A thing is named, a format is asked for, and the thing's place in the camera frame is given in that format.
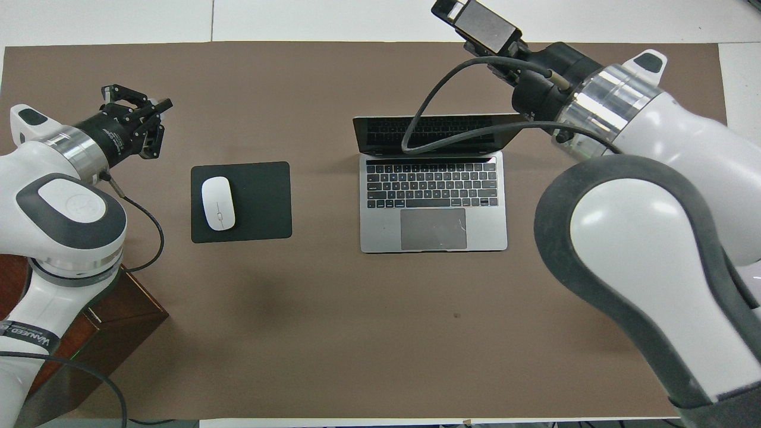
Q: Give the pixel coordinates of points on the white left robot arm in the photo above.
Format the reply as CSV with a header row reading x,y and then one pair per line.
x,y
65,226

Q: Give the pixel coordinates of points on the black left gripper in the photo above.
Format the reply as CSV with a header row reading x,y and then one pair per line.
x,y
113,139

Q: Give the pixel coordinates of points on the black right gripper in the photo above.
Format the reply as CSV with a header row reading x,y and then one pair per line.
x,y
547,77

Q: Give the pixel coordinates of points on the brown table mat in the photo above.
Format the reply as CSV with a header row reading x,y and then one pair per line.
x,y
297,327

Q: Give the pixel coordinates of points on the white computer mouse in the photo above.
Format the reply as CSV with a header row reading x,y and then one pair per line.
x,y
218,202

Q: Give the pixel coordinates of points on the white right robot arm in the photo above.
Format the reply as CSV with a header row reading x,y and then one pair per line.
x,y
642,238

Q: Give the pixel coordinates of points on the dark brown wooden box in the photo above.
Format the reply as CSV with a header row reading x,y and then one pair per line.
x,y
125,333

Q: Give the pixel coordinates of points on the black mouse pad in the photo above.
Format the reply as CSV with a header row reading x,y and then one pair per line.
x,y
261,202

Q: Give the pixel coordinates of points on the silver grey laptop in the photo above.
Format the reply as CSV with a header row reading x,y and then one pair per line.
x,y
380,238

